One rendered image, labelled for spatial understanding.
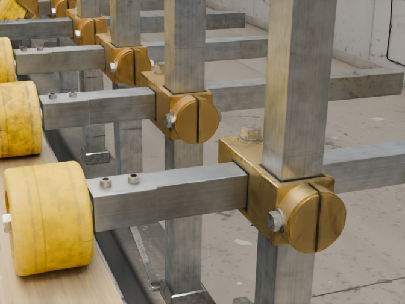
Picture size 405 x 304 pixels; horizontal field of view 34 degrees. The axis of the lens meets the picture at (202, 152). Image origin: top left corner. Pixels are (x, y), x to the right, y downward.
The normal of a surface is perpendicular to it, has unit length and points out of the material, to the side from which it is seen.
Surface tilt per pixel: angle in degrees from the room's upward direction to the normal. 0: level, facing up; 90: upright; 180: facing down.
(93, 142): 90
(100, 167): 0
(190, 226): 90
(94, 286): 0
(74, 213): 62
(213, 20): 90
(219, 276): 0
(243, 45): 90
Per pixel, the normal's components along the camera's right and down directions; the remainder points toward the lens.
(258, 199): -0.93, 0.11
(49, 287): 0.02, -0.93
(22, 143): 0.32, 0.69
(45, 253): 0.35, 0.51
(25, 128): 0.36, 0.28
